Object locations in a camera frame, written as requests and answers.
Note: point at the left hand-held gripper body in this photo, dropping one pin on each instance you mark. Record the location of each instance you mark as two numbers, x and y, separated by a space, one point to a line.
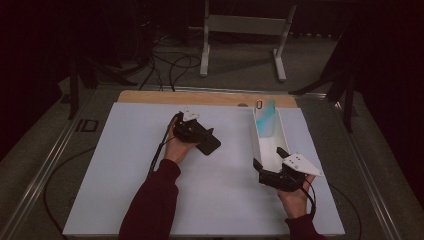
188 131

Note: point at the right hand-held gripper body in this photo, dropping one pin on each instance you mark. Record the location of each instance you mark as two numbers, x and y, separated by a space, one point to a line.
283 180

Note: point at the black phone case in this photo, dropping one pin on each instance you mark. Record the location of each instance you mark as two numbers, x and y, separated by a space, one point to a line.
210 145

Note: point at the white plastic box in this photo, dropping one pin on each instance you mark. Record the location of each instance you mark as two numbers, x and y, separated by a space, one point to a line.
270 150

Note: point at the iridescent phone case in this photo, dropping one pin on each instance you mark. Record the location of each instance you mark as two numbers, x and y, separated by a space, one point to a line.
265 123

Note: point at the person's left hand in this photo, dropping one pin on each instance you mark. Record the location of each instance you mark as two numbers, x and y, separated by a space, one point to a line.
176 150

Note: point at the person's right hand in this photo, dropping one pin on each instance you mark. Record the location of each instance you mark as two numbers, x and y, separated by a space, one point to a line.
296 203

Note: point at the white table mat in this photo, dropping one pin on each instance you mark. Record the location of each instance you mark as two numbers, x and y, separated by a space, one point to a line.
216 186

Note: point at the black metal stand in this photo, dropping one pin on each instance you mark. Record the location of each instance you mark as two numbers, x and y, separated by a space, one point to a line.
74 90
348 100

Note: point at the white metal desk frame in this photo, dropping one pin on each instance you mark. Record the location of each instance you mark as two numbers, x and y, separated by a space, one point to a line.
246 25

